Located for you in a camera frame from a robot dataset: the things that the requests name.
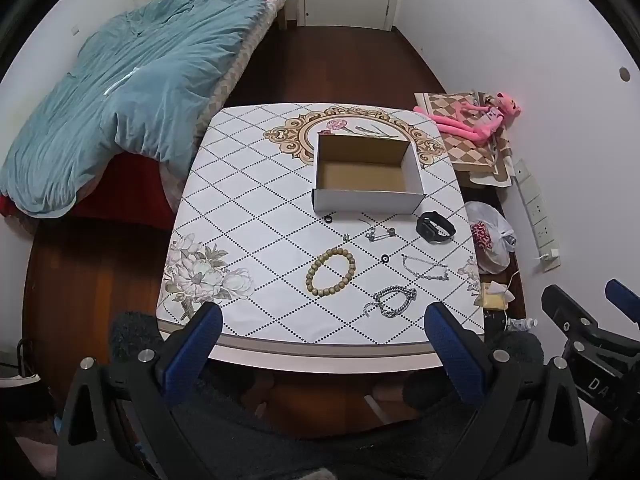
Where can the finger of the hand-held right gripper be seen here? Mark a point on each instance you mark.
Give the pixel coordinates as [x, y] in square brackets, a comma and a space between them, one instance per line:
[565, 312]
[625, 300]

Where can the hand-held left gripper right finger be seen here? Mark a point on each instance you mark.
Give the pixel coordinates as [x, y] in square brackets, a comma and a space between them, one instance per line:
[447, 345]

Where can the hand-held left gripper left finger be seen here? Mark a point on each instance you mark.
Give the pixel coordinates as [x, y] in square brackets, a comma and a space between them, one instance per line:
[197, 345]

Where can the black smart watch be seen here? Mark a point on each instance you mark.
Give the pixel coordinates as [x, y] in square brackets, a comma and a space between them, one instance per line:
[427, 227]

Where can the silver dangling earrings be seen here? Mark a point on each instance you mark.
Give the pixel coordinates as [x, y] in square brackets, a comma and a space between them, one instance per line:
[372, 235]

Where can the cardboard box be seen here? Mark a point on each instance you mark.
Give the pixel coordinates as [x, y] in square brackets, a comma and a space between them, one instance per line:
[367, 202]

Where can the clear plastic bottle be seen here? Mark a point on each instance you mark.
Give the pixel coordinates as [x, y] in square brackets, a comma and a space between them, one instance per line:
[522, 323]

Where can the white charger plug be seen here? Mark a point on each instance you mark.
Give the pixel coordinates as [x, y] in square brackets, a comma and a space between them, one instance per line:
[549, 255]

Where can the yellow tissue pack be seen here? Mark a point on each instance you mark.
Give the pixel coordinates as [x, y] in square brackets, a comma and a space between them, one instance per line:
[492, 301]

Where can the white plastic bag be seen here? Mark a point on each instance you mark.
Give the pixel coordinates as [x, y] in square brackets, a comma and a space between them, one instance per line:
[492, 260]

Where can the white table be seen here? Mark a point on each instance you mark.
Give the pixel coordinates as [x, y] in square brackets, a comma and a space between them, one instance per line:
[300, 360]

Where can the white power strip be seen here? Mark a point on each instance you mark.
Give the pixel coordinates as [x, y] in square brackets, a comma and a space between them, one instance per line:
[535, 205]

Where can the red patterned pouch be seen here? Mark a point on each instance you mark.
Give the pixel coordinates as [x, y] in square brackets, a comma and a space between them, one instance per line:
[481, 236]

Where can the diamond patterned tablecloth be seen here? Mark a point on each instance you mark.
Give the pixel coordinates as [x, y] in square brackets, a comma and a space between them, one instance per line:
[250, 210]

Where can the dark fleece pants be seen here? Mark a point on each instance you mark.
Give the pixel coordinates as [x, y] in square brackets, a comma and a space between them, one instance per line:
[325, 455]

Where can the pink plush toy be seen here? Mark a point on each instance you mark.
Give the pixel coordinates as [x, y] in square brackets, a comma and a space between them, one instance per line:
[480, 120]

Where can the light blue duvet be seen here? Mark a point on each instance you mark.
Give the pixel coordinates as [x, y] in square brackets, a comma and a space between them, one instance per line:
[125, 85]

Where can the round grey wall cap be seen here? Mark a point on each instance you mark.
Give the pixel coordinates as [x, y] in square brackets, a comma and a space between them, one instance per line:
[624, 73]

